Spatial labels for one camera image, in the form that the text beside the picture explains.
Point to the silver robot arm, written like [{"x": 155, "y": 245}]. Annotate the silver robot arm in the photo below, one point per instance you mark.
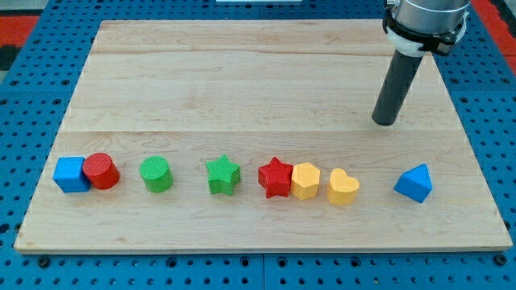
[{"x": 415, "y": 27}]

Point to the yellow heart block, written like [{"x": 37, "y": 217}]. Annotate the yellow heart block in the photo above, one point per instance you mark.
[{"x": 342, "y": 188}]

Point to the red star block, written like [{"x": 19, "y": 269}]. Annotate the red star block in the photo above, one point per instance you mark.
[{"x": 275, "y": 178}]

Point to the green star block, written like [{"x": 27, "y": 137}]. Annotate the green star block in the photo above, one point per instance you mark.
[{"x": 222, "y": 175}]

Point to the yellow hexagon block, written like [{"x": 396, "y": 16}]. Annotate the yellow hexagon block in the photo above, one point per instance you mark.
[{"x": 305, "y": 181}]

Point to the wooden board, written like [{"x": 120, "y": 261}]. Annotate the wooden board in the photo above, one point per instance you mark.
[{"x": 300, "y": 90}]

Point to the green cylinder block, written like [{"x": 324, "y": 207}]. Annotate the green cylinder block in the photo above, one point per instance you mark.
[{"x": 155, "y": 173}]

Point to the red cylinder block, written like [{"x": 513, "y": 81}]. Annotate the red cylinder block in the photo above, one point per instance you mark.
[{"x": 100, "y": 170}]

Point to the blue triangle block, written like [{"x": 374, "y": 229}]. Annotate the blue triangle block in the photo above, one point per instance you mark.
[{"x": 415, "y": 183}]

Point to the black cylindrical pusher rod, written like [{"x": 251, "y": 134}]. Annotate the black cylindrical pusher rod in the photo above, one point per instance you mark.
[{"x": 401, "y": 72}]

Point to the blue cube block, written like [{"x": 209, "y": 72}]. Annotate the blue cube block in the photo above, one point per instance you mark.
[{"x": 69, "y": 176}]

